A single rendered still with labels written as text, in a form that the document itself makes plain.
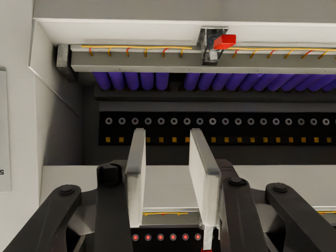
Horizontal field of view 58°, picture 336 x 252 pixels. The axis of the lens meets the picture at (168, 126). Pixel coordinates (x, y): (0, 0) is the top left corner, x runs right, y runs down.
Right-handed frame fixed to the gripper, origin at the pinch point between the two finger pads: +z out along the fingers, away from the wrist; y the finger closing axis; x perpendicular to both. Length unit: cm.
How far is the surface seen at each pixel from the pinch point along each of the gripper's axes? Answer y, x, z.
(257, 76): 12.2, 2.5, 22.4
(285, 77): 16.0, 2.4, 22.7
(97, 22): -6.7, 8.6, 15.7
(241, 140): 12.6, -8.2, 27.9
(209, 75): 6.0, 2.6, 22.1
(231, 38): 5.4, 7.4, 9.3
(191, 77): 3.8, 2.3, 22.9
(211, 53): 4.9, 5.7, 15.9
